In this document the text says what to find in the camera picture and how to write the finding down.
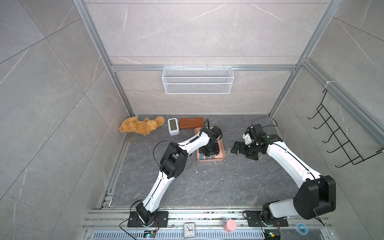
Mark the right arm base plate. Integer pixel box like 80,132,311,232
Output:
243,210,289,227

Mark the pink storage tray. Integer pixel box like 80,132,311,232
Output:
196,126,226,163

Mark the white digital clock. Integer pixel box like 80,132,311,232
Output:
168,118,180,136

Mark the brown teddy bear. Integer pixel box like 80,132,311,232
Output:
119,116,165,136

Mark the black wire hook rack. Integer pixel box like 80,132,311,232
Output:
307,89,384,168

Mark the pink round cap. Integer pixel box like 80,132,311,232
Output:
223,220,237,233

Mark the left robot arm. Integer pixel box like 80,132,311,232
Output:
135,119,223,227

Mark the blue tape roll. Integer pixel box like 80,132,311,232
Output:
295,223,309,236

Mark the small analog clock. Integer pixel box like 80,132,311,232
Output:
183,222,197,239

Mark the white wire mesh basket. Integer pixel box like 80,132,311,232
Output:
162,67,235,95

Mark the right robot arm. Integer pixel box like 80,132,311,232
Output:
231,123,337,225

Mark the brown leather case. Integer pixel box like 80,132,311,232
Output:
179,117,205,129

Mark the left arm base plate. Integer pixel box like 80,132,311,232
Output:
127,211,169,228

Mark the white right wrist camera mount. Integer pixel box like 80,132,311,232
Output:
243,134,253,146

